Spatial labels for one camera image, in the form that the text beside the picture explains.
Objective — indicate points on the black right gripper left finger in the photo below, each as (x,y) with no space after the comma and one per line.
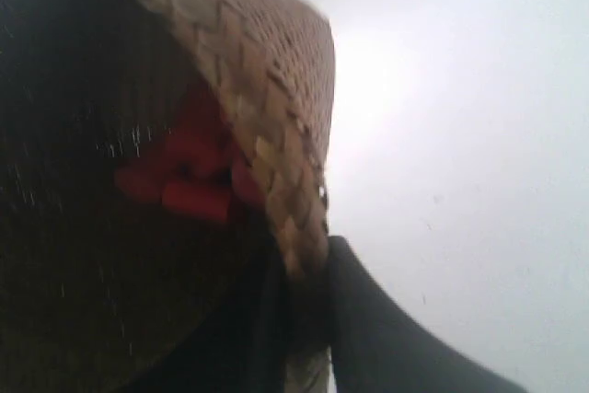
(240,347)

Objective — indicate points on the brown woven basket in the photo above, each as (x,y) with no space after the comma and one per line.
(103,103)

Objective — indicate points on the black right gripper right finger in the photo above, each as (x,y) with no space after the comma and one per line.
(377,347)

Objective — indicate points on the dark red block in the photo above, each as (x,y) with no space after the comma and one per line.
(200,200)

